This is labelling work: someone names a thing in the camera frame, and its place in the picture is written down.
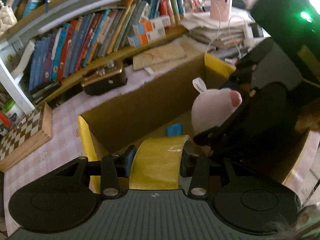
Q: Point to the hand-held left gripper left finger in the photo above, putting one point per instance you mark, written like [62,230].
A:
[129,161]

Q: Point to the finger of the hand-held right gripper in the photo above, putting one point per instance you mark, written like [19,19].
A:
[247,65]
[220,132]

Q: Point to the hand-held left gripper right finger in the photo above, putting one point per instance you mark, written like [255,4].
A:
[185,165]

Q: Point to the pink plush pig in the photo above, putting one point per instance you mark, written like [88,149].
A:
[212,110]

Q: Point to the gold tape roll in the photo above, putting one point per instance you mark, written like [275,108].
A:
[155,162]

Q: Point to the blue packet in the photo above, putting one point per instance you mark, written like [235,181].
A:
[175,130]

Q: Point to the yellow cardboard box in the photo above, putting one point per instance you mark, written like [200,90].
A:
[140,105]

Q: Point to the stack of papers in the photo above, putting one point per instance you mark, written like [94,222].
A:
[217,33]

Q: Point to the pink paper holder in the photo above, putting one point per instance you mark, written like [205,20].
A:
[220,1]

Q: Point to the pink checked tablecloth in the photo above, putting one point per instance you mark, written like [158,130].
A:
[65,130]

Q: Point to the black gold radio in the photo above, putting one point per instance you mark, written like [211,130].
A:
[105,77]

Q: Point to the brown cardboard pieces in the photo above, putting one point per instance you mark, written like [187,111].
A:
[160,55]

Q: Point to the orange white small carton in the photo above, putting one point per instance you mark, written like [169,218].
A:
[146,38]
[150,26]

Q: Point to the wooden chess board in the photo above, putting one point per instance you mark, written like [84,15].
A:
[25,130]

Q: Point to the black stapler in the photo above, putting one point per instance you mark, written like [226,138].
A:
[46,90]

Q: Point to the white container green lid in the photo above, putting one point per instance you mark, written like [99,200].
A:
[12,110]

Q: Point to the row of leaning books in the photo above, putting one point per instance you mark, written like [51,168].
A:
[75,45]

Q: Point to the red bottle white cap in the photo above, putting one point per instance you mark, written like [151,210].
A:
[4,120]

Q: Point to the white bookshelf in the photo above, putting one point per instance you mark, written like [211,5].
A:
[15,90]

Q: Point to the white tube lamp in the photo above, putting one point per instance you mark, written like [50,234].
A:
[82,12]

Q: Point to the white quilted handbag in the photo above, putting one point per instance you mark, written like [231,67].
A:
[6,20]

